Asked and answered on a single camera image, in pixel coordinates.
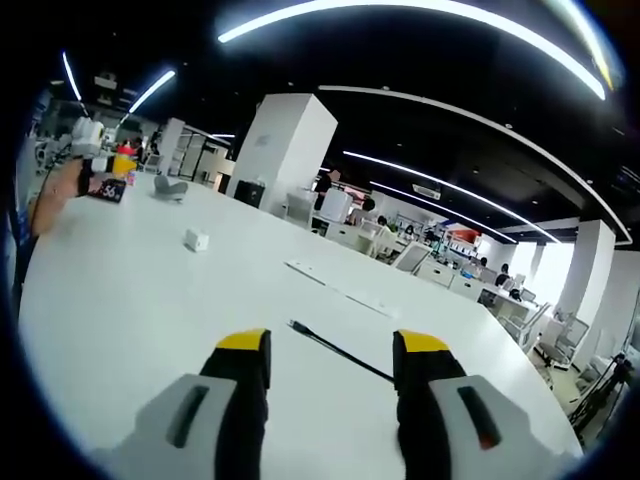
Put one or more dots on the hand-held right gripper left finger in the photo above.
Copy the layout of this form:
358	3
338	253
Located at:
200	415

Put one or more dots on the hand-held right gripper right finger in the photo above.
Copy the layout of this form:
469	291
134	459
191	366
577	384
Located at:
450	420

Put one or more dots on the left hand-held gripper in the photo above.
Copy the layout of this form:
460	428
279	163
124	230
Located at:
87	134

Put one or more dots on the white charger adapter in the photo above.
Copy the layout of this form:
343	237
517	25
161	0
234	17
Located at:
196	240

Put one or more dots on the white desk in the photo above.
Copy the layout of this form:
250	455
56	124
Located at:
200	310

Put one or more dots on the yellow container with red cap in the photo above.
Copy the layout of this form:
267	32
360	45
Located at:
124	162

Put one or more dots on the black digital clock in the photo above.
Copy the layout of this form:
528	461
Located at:
112	190

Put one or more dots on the ceiling light strip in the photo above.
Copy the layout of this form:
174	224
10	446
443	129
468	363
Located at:
152	91
450	187
71	75

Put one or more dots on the small printed cup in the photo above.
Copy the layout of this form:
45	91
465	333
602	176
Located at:
131	178

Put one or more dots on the grey curved object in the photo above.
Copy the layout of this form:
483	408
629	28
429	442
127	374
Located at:
169	188

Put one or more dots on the person's blue shirt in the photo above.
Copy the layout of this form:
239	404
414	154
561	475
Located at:
19	235

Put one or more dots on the white mesh office chair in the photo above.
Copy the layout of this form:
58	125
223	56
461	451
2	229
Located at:
562	340

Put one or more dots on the black tripod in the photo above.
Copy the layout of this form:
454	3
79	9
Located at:
602	392

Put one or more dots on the black box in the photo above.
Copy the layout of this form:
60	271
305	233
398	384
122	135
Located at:
249	192

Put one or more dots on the white square pillar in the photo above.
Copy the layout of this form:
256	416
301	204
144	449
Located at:
285	150

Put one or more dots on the ceiling air vent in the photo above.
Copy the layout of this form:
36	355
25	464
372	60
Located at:
426	190

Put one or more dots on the long curved ceiling light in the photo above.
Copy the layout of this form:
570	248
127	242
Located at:
450	20

